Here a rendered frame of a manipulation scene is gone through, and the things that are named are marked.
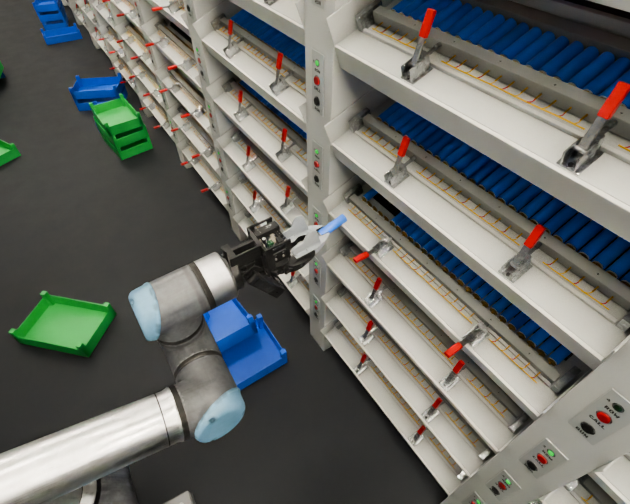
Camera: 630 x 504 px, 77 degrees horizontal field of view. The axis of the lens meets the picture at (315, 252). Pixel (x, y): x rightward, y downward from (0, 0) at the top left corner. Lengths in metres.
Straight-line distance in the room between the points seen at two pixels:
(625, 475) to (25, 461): 0.85
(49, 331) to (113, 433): 1.26
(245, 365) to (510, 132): 1.24
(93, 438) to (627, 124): 0.78
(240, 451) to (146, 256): 1.00
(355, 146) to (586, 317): 0.50
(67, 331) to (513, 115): 1.71
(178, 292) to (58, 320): 1.29
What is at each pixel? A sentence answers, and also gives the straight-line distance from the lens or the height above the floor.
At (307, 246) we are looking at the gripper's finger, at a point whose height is 0.83.
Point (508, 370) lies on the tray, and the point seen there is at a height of 0.72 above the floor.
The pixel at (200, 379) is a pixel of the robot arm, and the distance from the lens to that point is 0.72.
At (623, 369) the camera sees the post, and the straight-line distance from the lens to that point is 0.64.
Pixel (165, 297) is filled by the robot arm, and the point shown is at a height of 0.86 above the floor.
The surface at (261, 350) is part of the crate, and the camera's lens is 1.58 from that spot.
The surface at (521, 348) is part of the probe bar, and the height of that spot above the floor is 0.76.
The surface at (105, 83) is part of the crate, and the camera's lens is 3.42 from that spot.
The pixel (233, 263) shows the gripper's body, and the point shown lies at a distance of 0.69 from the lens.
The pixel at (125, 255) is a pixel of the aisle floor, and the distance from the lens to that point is 2.05.
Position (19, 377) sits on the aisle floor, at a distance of 1.87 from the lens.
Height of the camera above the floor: 1.38
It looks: 48 degrees down
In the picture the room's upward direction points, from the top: straight up
